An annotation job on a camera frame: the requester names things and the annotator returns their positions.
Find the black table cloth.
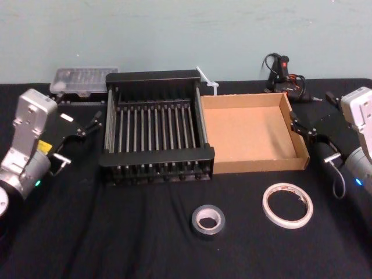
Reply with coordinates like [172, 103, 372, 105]
[0, 77, 372, 279]

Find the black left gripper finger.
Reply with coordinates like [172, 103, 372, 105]
[76, 121, 103, 139]
[85, 110, 103, 130]

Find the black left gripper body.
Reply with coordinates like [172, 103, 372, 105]
[39, 108, 88, 155]

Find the small white plastic piece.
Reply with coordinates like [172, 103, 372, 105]
[195, 65, 219, 96]

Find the silver tape roll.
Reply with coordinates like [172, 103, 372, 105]
[191, 203, 227, 242]

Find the black corded tool red switch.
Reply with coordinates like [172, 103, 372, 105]
[260, 52, 323, 103]

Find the white tape roll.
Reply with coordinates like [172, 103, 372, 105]
[262, 183, 314, 230]

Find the shallow brown cardboard tray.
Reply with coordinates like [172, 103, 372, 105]
[200, 92, 310, 175]

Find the clear plastic case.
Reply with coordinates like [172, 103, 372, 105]
[48, 67, 120, 106]

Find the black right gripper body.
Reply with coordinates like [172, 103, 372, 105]
[313, 112, 361, 158]

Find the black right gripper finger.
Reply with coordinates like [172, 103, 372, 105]
[289, 110, 315, 133]
[291, 122, 317, 144]

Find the black rack with steel bars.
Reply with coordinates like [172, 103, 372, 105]
[98, 69, 216, 187]

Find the pale green wall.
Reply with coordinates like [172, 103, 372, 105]
[0, 0, 372, 85]

